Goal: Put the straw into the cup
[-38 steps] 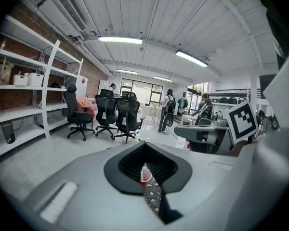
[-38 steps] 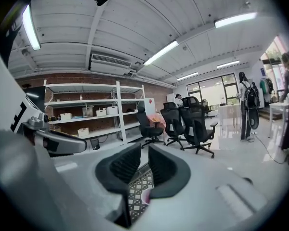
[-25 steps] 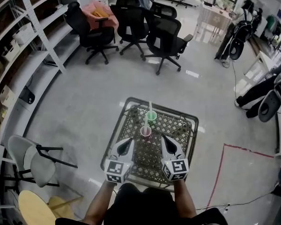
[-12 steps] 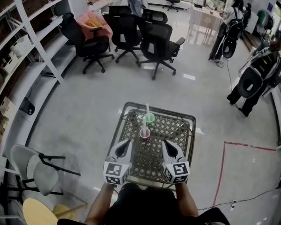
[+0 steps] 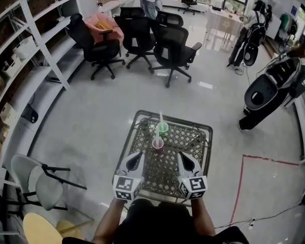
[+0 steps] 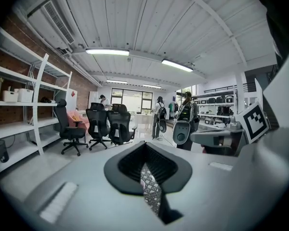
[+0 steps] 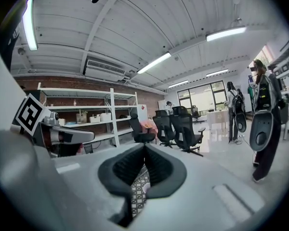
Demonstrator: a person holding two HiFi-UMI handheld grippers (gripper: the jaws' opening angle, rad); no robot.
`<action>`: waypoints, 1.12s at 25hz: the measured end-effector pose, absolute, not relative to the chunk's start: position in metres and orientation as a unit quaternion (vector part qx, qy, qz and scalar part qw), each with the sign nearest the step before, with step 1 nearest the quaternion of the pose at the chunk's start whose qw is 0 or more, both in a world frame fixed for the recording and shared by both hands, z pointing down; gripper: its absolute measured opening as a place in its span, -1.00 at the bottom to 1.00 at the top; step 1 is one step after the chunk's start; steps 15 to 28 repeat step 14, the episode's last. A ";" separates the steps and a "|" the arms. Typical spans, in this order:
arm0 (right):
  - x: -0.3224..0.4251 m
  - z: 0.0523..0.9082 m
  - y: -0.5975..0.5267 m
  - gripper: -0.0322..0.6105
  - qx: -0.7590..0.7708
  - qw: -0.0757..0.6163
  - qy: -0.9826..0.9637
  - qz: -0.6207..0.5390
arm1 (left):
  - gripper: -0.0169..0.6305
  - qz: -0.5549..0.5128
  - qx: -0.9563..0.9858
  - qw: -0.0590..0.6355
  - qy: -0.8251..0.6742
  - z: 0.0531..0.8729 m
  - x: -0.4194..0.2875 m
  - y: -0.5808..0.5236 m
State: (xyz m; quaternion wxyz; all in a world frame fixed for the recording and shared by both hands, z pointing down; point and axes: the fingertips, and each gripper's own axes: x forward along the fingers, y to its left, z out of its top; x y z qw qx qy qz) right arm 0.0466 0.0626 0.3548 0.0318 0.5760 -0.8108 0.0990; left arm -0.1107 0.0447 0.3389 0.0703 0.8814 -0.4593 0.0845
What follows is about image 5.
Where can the person's right forearm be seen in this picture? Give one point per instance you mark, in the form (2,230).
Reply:
(203,217)

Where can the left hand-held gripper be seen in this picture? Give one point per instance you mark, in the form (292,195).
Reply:
(127,187)

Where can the yellow round table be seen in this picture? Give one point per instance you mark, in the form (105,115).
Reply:
(40,230)

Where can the white straw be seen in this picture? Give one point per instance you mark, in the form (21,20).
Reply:
(161,117)
(158,135)

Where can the white metal shelf unit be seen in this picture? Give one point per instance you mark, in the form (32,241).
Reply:
(38,34)

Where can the person's left forearm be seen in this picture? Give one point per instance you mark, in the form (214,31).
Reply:
(109,220)

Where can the clothes rack with garments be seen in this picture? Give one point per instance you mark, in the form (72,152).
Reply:
(287,25)

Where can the large grey black shell device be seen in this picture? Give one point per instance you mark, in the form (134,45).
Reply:
(251,52)
(267,88)

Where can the person's black shirt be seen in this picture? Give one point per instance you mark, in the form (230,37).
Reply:
(155,222)

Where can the pink plastic cup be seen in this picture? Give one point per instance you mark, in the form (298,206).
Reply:
(157,144)

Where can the white power strip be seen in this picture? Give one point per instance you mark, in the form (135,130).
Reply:
(252,224)

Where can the black mesh waste bin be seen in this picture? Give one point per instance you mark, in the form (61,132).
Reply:
(31,114)

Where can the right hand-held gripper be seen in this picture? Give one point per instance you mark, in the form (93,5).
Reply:
(193,187)

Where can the grey shell chair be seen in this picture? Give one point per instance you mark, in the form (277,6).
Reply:
(48,187)

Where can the large white storage basket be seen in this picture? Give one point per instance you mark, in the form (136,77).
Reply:
(25,47)

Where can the rattan glass-top side table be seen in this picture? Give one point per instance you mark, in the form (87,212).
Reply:
(190,141)

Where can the pink cushion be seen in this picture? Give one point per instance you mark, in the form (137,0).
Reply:
(96,22)

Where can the yellow wooden stool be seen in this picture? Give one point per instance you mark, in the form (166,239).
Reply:
(66,225)

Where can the red floor tape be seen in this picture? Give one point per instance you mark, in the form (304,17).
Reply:
(269,159)

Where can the green plastic cup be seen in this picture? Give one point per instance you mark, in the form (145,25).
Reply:
(164,128)

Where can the white patterned table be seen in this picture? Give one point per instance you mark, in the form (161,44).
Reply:
(223,24)

